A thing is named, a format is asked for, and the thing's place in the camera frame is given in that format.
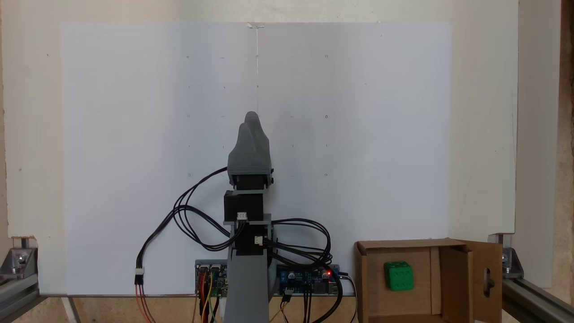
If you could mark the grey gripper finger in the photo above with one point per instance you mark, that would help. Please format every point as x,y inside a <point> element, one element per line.
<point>241,152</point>
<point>262,148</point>

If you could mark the green die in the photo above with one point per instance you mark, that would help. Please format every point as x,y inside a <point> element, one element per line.
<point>398,276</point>

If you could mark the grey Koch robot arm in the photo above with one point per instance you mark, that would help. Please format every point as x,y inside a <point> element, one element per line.
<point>246,287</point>

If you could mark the white paper sheet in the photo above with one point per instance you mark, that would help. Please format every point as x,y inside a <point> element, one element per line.
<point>134,112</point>
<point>358,134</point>

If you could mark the blue power circuit board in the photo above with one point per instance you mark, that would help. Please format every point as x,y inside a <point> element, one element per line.
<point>296,274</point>

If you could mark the clear tape strip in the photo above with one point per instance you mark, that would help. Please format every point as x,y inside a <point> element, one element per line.
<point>255,25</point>

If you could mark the brown cardboard box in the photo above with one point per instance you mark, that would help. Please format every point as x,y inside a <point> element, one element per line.
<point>453,287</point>

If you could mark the metal corner bracket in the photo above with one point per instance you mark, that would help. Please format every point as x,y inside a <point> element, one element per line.
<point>18,260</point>
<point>509,262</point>

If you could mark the aluminium frame post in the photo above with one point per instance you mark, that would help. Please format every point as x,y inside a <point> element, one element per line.
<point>538,300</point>
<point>18,291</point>

